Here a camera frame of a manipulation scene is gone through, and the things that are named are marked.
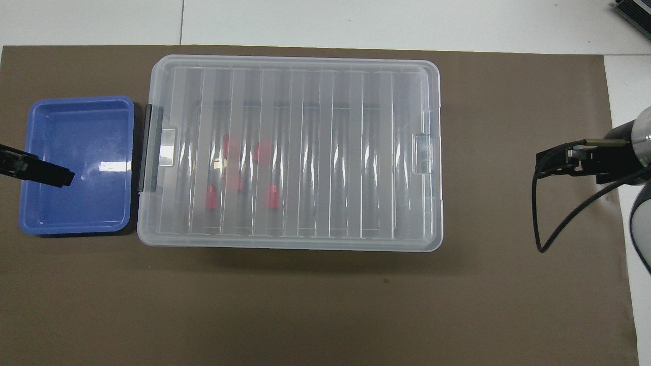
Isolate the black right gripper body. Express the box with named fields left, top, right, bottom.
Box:
left=580, top=119, right=642, bottom=185

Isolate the clear ribbed box lid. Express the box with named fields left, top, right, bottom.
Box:
left=136, top=54, right=444, bottom=253

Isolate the blue plastic tray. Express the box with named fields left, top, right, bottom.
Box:
left=18, top=96, right=136, bottom=236

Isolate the clear plastic storage box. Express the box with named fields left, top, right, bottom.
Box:
left=136, top=55, right=444, bottom=253

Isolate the black finned metal device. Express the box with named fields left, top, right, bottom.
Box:
left=613, top=0, right=651, bottom=32

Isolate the brown paper table mat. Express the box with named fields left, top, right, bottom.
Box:
left=0, top=45, right=640, bottom=366

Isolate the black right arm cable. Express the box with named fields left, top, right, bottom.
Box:
left=531, top=138, right=651, bottom=253

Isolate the black box latch handle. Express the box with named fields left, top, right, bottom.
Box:
left=138, top=104, right=164, bottom=194

